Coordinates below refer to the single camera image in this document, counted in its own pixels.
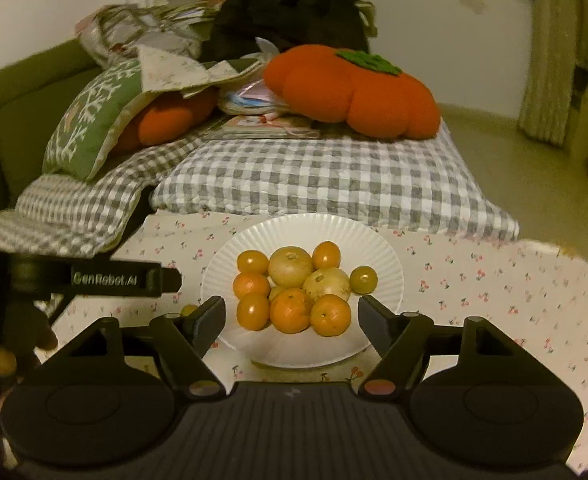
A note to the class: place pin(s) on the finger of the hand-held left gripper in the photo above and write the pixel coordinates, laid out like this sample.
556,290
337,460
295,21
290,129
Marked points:
172,280

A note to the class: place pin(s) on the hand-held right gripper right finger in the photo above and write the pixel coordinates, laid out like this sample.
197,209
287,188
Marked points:
371,312

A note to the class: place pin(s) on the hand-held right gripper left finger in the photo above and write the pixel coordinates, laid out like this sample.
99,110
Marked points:
213,312

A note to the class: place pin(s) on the greenish small orange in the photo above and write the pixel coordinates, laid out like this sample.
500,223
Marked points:
363,279

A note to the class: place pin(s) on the round yellow pear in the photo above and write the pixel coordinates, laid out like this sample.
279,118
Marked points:
328,284
290,266

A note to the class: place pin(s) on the small yellow-green fruit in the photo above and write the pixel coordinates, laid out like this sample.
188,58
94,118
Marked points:
276,293
189,310

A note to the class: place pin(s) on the white ribbed plate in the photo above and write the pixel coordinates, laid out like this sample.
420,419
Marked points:
304,230

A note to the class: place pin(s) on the grey gingham blanket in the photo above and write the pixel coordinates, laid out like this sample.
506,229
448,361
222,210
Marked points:
74,210

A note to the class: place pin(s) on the cherry print bedsheet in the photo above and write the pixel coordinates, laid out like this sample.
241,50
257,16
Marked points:
473,285

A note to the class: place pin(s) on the grey gingham pillow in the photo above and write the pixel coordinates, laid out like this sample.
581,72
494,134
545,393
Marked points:
334,180

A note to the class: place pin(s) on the orange plush cushion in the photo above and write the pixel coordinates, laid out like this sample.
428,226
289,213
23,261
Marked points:
169,120

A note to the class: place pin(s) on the green embroidered cushion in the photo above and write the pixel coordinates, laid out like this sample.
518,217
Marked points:
89,120

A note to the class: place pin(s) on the olive green headboard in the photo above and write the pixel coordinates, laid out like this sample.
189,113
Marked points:
24,110

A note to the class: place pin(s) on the floral fabric piece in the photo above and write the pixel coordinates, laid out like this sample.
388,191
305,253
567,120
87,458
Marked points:
174,70

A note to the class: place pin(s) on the orange pumpkin cushion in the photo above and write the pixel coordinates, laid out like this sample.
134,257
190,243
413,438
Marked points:
353,90

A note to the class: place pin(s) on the crumpled patterned cloth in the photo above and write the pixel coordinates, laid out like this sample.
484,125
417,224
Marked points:
134,30

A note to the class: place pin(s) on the beige curtain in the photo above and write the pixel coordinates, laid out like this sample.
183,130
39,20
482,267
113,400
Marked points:
548,60

